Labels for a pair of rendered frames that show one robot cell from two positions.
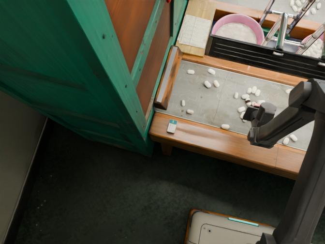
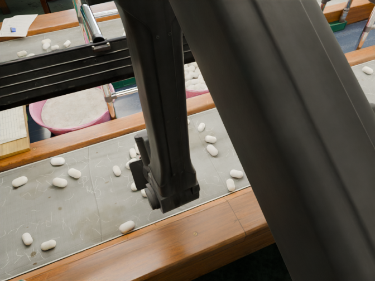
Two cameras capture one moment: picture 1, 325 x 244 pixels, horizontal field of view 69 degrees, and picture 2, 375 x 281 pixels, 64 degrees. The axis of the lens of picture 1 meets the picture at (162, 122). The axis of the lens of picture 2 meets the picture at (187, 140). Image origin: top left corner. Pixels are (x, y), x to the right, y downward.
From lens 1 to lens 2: 0.45 m
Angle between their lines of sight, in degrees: 31
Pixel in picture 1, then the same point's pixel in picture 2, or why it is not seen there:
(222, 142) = (136, 255)
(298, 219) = (356, 252)
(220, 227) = not seen: outside the picture
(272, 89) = not seen: hidden behind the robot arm
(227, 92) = (101, 174)
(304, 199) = (297, 139)
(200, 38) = (13, 126)
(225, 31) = (53, 104)
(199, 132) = (83, 269)
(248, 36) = (91, 95)
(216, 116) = (103, 222)
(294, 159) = not seen: hidden behind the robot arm
